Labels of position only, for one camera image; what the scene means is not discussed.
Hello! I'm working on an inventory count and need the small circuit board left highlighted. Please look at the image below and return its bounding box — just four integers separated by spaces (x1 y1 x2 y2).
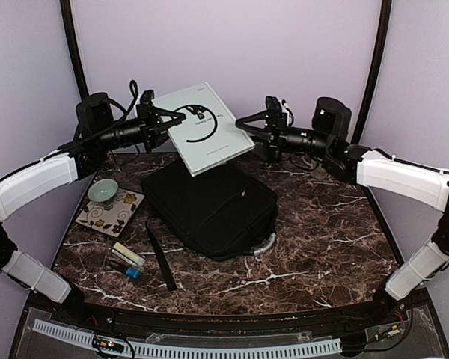
91 336 125 355

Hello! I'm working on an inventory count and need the right black frame post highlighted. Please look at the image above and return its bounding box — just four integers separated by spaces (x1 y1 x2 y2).
351 0 393 144

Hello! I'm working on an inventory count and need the floral square coaster mat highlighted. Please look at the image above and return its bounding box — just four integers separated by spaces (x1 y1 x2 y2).
75 188 145 238

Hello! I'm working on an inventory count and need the small circuit board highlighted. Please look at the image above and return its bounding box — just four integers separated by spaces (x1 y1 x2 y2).
374 325 403 341
91 336 125 355

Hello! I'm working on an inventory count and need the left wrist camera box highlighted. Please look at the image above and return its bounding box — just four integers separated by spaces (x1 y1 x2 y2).
76 92 113 137

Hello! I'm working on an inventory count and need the black student backpack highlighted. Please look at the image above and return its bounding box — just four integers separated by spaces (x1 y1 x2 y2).
140 159 280 292

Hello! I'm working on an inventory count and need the black blue marker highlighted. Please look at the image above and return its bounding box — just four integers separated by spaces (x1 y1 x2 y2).
108 260 141 280

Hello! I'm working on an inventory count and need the grey white booklet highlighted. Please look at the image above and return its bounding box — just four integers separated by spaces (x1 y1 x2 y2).
153 82 255 177

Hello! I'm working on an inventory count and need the left black frame post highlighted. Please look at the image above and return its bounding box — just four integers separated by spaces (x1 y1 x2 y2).
59 0 89 99

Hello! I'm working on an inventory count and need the black frame post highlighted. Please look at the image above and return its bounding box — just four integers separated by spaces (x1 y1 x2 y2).
351 0 393 144
59 0 89 99

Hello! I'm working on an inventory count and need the celadon green bowl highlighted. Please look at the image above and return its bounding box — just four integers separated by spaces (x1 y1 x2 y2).
87 179 119 205

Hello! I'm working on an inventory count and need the white slotted cable duct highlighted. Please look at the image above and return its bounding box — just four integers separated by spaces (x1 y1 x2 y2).
31 319 342 359

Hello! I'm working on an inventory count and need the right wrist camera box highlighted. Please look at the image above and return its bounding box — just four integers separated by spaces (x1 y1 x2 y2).
311 96 352 141

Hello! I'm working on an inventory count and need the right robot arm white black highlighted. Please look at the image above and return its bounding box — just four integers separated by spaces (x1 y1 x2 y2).
236 96 449 325

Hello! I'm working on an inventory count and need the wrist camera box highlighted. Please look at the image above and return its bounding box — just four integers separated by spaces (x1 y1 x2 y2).
76 92 113 137
311 96 352 141

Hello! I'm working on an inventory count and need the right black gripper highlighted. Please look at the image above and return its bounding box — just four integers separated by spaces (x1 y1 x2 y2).
236 108 333 164

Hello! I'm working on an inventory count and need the black front rail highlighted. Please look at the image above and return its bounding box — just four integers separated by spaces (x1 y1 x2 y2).
29 287 431 337

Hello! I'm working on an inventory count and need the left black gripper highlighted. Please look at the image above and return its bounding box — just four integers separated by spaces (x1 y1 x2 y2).
95 102 185 151

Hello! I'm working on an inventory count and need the cream eraser in case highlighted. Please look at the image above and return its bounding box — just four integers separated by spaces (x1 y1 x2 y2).
113 242 145 266

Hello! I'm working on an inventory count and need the small circuit board right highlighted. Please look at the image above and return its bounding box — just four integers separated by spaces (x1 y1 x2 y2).
374 325 403 341

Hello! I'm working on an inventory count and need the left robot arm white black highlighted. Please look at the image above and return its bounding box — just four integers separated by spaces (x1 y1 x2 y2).
0 99 186 326

